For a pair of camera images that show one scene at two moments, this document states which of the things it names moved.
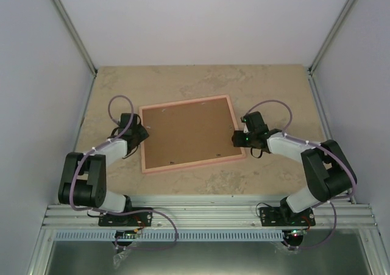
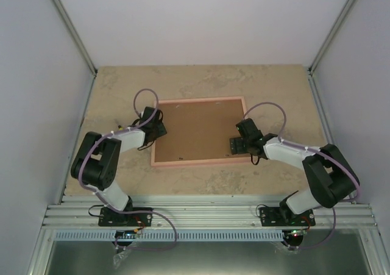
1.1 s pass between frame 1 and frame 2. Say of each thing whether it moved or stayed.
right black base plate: stayed
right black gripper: moved
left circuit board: stayed
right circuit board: stayed
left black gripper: moved
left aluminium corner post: stayed
